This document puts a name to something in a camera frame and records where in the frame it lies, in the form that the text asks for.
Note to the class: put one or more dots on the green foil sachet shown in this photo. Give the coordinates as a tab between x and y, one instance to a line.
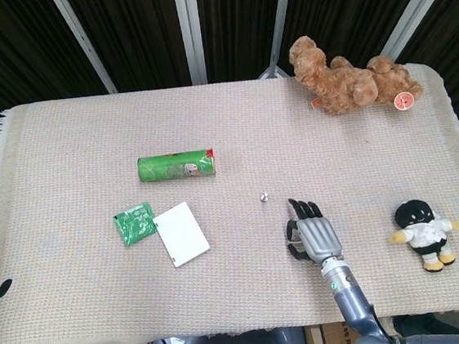
134	225

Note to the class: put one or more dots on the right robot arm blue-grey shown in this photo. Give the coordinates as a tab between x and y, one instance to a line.
354	306

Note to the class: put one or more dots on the green chip can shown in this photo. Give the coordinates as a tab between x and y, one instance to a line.
163	168

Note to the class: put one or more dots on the beige woven tablecloth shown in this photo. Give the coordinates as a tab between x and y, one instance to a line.
103	300

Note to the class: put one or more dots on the black-headed plush doll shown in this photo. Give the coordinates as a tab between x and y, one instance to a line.
425	233

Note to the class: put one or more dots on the brown teddy bear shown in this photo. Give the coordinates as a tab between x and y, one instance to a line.
339	82

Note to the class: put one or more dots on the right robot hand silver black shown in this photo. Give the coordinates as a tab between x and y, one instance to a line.
318	236

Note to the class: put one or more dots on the white partition frame post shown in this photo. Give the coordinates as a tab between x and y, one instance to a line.
278	15
84	43
190	32
421	2

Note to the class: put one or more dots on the white plastic cover plate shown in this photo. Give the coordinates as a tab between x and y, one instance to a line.
180	234

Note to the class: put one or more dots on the brown cardboard box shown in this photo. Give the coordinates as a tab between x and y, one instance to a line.
325	342

